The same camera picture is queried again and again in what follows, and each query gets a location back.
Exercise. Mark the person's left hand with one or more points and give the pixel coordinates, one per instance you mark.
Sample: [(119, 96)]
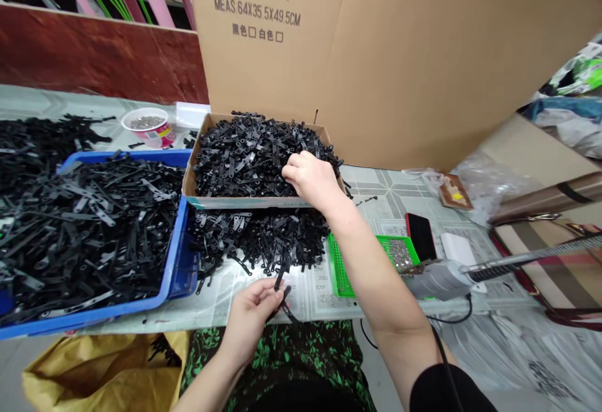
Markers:
[(251, 306)]

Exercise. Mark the person's right hand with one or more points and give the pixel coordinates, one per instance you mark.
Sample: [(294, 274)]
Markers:
[(314, 178)]

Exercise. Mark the person's right fingers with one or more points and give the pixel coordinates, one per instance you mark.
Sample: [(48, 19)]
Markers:
[(292, 170)]

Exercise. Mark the single black plastic strip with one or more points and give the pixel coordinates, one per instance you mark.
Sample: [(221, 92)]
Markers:
[(288, 311)]

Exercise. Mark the heap of short black strips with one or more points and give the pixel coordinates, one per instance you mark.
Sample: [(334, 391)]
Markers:
[(244, 158)]

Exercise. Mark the small open cardboard box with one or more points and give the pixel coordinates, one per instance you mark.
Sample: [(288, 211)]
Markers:
[(235, 201)]

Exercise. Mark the flat pile of black strips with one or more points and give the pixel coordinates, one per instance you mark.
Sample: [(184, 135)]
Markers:
[(263, 238)]

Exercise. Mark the patterned table cover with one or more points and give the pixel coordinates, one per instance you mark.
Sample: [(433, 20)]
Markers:
[(390, 191)]

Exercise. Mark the green plastic basket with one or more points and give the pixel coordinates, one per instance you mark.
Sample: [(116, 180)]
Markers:
[(339, 271)]

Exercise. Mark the small white box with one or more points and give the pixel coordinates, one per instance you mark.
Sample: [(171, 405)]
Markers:
[(192, 113)]

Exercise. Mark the pile of metal rivets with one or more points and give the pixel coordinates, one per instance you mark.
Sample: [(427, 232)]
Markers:
[(397, 249)]

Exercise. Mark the blue plastic bin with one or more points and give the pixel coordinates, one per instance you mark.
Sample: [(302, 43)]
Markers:
[(176, 252)]

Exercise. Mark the paper cup of metal rivets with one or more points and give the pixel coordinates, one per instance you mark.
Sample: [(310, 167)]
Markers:
[(153, 132)]

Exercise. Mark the red smartphone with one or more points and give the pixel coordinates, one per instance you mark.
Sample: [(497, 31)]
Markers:
[(421, 237)]

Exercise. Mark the brown snack packet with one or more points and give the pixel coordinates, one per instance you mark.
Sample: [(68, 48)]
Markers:
[(455, 192)]

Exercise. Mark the large printed cardboard carton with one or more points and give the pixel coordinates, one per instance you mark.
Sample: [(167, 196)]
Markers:
[(414, 54)]

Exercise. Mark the grey electric screwdriver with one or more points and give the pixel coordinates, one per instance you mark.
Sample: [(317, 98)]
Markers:
[(437, 278)]

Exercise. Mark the white power bank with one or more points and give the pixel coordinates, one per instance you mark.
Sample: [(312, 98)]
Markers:
[(457, 247)]

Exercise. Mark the person's body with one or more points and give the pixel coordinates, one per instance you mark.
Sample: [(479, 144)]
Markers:
[(305, 365)]

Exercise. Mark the clear plastic bag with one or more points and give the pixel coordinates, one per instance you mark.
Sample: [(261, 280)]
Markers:
[(494, 181)]

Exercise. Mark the heap of long black strips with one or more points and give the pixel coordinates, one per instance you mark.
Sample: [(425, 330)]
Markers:
[(84, 228)]

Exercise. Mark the brown wooden board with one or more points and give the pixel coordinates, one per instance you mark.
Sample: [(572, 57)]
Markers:
[(94, 54)]

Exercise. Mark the plain brown cardboard box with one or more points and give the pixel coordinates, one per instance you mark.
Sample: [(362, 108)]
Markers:
[(531, 158)]

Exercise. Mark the loose spread of black strips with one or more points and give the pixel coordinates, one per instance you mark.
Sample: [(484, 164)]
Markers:
[(37, 141)]

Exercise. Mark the striped brown bag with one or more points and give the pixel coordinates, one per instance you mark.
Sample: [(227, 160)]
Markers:
[(550, 271)]

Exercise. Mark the yellow woven sack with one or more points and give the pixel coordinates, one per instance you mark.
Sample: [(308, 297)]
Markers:
[(94, 374)]

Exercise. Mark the heap of plastic bags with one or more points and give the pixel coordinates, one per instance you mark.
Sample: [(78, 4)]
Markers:
[(576, 101)]

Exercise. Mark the stack of printed clear bags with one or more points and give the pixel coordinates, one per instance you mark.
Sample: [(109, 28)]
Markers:
[(527, 360)]

